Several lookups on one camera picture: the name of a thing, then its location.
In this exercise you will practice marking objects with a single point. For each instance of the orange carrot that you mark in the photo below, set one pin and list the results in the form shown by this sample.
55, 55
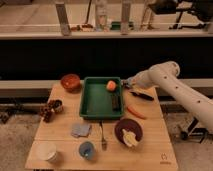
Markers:
135, 113

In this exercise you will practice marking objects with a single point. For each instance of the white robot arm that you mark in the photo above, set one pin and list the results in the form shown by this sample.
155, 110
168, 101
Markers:
164, 75

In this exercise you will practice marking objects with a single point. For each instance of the small metal cup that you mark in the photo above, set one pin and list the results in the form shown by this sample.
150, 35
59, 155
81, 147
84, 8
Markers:
58, 106

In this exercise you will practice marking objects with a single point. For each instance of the blue small cup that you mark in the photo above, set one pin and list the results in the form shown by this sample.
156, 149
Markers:
87, 150

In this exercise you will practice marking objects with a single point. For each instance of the white paper cup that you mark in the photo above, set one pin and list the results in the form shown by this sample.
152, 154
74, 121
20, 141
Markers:
46, 151

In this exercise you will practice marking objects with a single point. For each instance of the peach fruit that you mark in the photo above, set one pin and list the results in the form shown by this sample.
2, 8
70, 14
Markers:
111, 86

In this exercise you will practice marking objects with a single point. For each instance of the green plastic tray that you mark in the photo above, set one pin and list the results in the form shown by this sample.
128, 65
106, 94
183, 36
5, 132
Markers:
97, 103

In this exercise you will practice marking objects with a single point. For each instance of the dark small object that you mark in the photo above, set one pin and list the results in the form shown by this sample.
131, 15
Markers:
125, 84

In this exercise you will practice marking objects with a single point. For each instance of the orange bowl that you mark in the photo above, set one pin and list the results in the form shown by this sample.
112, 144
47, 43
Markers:
70, 82

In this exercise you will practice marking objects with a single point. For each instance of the dark red plate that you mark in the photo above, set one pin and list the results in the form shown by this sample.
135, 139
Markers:
129, 125

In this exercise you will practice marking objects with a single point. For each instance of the blue folded cloth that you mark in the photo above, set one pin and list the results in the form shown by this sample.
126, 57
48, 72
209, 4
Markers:
80, 130

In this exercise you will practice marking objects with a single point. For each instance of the yellow banana toy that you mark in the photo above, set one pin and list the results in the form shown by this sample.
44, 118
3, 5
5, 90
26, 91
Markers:
129, 138

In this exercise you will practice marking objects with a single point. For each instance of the metal fork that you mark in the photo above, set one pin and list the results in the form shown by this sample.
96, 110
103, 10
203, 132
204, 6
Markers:
103, 140

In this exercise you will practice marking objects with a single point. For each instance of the green background box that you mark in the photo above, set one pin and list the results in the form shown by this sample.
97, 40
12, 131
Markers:
116, 25

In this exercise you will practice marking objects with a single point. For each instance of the brown grape bunch toy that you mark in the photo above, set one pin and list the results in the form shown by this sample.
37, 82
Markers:
46, 112

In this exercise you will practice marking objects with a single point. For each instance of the black wheeled stand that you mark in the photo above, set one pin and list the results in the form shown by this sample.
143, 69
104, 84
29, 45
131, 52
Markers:
193, 131

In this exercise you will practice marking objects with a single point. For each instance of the black handled knife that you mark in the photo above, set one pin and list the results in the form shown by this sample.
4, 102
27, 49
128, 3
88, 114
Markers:
143, 96

